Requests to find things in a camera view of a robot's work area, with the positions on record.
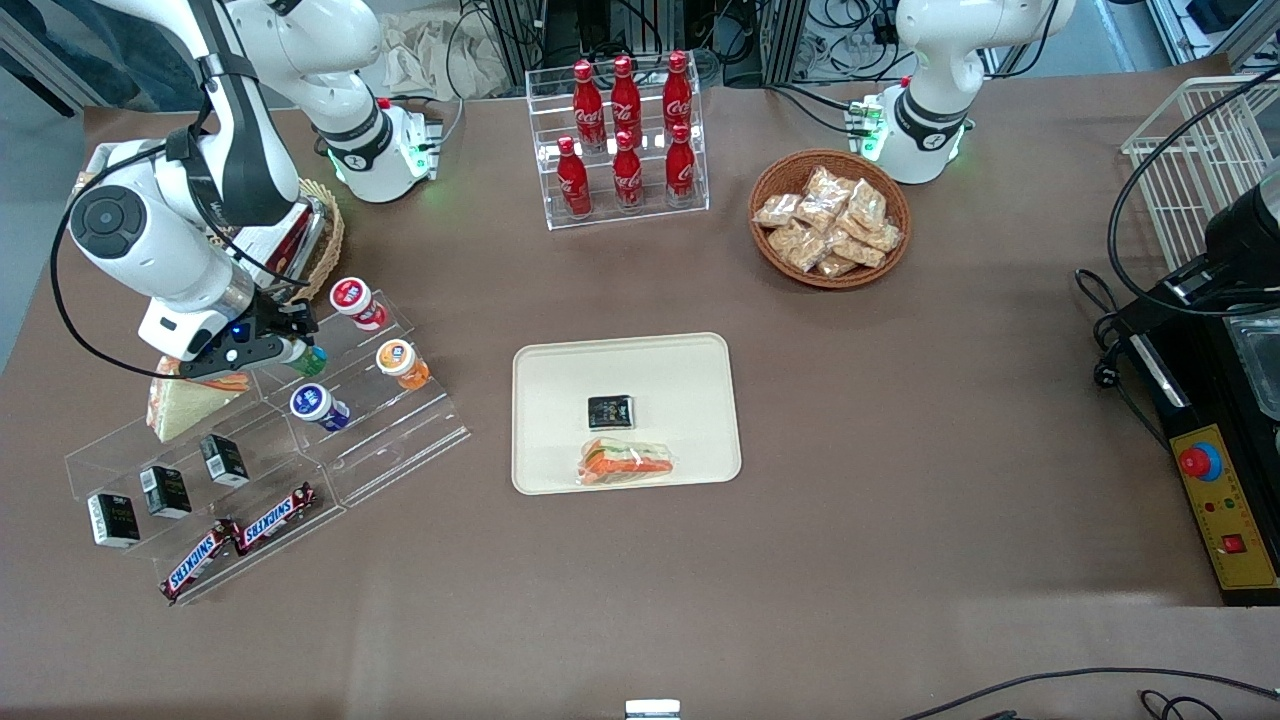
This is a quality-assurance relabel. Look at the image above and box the clear acrylic stepped gum stand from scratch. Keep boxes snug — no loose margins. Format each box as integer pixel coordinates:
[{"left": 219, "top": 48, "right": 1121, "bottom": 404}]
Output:
[{"left": 245, "top": 290, "right": 471, "bottom": 509}]

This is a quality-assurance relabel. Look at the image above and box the dark plastic-wrapped pack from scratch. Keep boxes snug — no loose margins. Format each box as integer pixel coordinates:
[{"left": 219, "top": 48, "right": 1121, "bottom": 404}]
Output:
[{"left": 285, "top": 195, "right": 333, "bottom": 273}]

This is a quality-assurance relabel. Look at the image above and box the Snickers bar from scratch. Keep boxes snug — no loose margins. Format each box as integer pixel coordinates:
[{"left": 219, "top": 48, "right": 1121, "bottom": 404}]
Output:
[
  {"left": 159, "top": 519, "right": 241, "bottom": 604},
  {"left": 232, "top": 482, "right": 319, "bottom": 556}
]

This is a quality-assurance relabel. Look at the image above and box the wrapped triangle sandwich white bread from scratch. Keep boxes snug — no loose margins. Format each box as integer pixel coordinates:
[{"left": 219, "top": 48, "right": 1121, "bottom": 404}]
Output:
[{"left": 146, "top": 355, "right": 251, "bottom": 444}]

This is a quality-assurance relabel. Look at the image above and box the small black box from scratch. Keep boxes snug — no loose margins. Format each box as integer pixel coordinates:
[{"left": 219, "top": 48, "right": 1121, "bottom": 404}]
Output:
[
  {"left": 199, "top": 433, "right": 250, "bottom": 489},
  {"left": 87, "top": 492, "right": 141, "bottom": 548},
  {"left": 139, "top": 465, "right": 192, "bottom": 519}
]

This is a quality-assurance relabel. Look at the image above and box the white cloth bag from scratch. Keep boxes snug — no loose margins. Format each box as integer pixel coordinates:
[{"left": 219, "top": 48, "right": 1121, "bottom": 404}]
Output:
[{"left": 383, "top": 15, "right": 511, "bottom": 101}]

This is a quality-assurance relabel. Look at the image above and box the red Coca-Cola bottle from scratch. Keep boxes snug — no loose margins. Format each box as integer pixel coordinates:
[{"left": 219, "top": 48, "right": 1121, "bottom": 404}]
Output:
[
  {"left": 665, "top": 124, "right": 698, "bottom": 206},
  {"left": 662, "top": 50, "right": 694, "bottom": 141},
  {"left": 556, "top": 136, "right": 592, "bottom": 218},
  {"left": 610, "top": 55, "right": 643, "bottom": 149},
  {"left": 612, "top": 130, "right": 646, "bottom": 211},
  {"left": 572, "top": 60, "right": 607, "bottom": 153}
]

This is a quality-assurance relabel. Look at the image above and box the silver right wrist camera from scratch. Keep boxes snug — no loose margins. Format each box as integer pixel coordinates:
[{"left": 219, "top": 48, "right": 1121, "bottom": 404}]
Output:
[{"left": 180, "top": 335, "right": 293, "bottom": 382}]

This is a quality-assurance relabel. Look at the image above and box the red gum bottle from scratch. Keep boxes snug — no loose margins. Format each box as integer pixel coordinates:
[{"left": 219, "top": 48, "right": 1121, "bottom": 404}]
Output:
[{"left": 329, "top": 277, "right": 388, "bottom": 332}]

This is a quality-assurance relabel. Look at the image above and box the black control box yellow panel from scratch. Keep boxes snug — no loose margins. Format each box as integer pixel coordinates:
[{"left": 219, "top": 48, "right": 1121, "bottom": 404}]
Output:
[{"left": 1118, "top": 300, "right": 1280, "bottom": 608}]

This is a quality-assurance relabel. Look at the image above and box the white wire basket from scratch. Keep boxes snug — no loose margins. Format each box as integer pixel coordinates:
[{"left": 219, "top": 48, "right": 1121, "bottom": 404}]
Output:
[{"left": 1120, "top": 75, "right": 1280, "bottom": 271}]

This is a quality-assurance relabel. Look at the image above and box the curled black cable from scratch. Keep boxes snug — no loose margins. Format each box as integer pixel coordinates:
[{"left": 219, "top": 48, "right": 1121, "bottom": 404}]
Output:
[{"left": 1138, "top": 688, "right": 1233, "bottom": 720}]

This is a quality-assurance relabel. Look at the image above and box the red and white cookie box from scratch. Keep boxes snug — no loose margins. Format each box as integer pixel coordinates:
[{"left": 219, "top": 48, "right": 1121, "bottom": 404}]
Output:
[{"left": 212, "top": 200, "right": 313, "bottom": 291}]

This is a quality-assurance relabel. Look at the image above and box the cream plastic tray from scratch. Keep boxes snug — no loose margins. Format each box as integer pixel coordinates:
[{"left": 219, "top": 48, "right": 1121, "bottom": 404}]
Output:
[{"left": 511, "top": 332, "right": 743, "bottom": 496}]

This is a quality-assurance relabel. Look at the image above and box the orange gum bottle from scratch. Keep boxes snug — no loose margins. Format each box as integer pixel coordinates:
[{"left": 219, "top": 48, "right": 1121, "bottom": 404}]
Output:
[{"left": 375, "top": 339, "right": 432, "bottom": 391}]

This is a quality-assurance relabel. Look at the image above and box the translucent plastic cover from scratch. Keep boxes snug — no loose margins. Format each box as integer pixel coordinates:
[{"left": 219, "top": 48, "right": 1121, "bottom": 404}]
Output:
[{"left": 1228, "top": 312, "right": 1280, "bottom": 421}]

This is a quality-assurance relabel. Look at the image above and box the wrapped sandwich with orange filling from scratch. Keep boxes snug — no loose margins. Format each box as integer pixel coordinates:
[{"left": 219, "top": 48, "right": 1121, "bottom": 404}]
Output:
[{"left": 577, "top": 437, "right": 676, "bottom": 488}]

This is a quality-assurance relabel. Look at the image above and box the blue gum bottle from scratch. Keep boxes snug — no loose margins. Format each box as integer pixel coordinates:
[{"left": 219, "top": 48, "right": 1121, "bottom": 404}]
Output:
[{"left": 289, "top": 383, "right": 352, "bottom": 433}]

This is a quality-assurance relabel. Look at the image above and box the black cable with plug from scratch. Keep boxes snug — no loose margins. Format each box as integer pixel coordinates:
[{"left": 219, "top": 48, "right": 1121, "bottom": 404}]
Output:
[{"left": 1074, "top": 267, "right": 1169, "bottom": 453}]

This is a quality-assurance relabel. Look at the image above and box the clear acrylic bottle rack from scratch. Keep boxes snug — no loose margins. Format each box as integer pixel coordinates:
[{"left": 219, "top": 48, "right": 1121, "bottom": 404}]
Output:
[{"left": 525, "top": 62, "right": 711, "bottom": 232}]

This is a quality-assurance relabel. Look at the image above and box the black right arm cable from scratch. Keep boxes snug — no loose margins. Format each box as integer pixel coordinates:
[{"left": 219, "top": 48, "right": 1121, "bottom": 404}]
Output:
[{"left": 50, "top": 100, "right": 311, "bottom": 386}]

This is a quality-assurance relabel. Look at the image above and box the oval wicker basket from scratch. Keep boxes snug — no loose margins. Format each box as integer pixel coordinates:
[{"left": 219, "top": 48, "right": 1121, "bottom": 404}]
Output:
[{"left": 205, "top": 178, "right": 346, "bottom": 303}]

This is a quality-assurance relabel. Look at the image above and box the clear acrylic stepped snack stand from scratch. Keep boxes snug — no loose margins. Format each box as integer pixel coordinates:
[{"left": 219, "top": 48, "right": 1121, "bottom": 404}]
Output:
[{"left": 65, "top": 372, "right": 346, "bottom": 607}]

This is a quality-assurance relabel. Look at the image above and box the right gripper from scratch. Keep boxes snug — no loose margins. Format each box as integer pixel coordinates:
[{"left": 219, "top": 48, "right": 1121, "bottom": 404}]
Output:
[{"left": 138, "top": 296, "right": 322, "bottom": 364}]

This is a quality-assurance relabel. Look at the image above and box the long black cable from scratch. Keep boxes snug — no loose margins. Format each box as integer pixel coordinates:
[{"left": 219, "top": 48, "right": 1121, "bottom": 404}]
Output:
[{"left": 898, "top": 667, "right": 1280, "bottom": 720}]

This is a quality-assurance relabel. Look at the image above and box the round wicker basket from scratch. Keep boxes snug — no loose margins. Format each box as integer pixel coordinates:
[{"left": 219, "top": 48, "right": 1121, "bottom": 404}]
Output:
[{"left": 748, "top": 149, "right": 913, "bottom": 291}]

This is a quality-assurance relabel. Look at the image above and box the black looped camera cable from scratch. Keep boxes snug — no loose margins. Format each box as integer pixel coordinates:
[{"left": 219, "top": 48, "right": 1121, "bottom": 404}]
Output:
[{"left": 1106, "top": 65, "right": 1280, "bottom": 317}]

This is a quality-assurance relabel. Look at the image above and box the white rectangular snack bin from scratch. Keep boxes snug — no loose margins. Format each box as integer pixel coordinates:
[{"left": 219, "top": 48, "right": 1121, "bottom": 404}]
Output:
[{"left": 72, "top": 140, "right": 171, "bottom": 196}]

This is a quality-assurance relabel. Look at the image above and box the aluminium profile frame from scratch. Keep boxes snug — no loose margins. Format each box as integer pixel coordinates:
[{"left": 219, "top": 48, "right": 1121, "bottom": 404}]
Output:
[{"left": 485, "top": 0, "right": 813, "bottom": 89}]

